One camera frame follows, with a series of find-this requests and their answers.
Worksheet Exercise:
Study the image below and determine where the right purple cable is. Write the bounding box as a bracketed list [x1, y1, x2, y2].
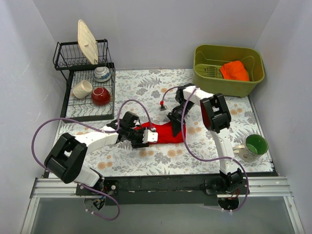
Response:
[159, 85, 250, 212]

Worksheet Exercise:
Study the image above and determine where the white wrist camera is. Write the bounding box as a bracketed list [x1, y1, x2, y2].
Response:
[159, 100, 169, 111]
[142, 129, 158, 143]

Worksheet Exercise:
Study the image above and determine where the aluminium rail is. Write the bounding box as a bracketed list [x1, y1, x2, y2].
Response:
[31, 176, 293, 198]

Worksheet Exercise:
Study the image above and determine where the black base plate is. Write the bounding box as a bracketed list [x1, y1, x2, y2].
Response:
[75, 173, 251, 206]

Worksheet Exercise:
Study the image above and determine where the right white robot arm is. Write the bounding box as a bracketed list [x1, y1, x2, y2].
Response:
[167, 83, 244, 194]

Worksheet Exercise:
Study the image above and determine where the cream woven plate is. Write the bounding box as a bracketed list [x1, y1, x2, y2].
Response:
[78, 19, 98, 65]

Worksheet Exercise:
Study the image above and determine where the red t shirt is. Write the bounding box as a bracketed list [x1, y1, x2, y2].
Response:
[150, 122, 183, 144]

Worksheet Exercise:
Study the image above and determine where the green plastic bin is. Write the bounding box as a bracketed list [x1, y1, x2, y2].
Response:
[193, 44, 265, 98]

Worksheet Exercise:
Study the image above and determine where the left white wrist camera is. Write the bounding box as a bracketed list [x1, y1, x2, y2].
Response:
[142, 129, 158, 143]

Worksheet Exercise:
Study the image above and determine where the purple cable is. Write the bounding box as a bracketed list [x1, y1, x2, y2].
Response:
[159, 85, 250, 212]
[31, 99, 156, 221]

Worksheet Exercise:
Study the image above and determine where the blue white ceramic bowl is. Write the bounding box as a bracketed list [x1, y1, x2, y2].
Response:
[94, 67, 111, 82]

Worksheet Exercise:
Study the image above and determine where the green inside mug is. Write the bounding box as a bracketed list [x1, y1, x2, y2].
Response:
[233, 134, 269, 163]

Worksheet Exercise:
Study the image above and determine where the floral table mat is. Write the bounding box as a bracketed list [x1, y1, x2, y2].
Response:
[48, 68, 273, 178]

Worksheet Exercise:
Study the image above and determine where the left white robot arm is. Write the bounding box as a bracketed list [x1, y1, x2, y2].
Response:
[44, 112, 158, 195]

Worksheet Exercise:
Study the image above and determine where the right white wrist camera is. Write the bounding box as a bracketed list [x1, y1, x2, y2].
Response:
[159, 100, 169, 111]

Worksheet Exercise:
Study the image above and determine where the black wire dish rack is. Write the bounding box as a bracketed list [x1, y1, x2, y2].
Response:
[53, 39, 116, 122]

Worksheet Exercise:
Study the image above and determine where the cream ceramic cup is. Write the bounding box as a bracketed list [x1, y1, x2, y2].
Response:
[72, 80, 93, 99]

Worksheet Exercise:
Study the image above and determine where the red bowl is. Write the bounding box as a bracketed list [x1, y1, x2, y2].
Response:
[91, 87, 111, 106]

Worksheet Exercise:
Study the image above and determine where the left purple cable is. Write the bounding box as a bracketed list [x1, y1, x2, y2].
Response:
[31, 99, 156, 221]

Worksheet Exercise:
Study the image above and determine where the orange t shirt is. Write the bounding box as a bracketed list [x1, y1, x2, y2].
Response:
[220, 60, 250, 81]

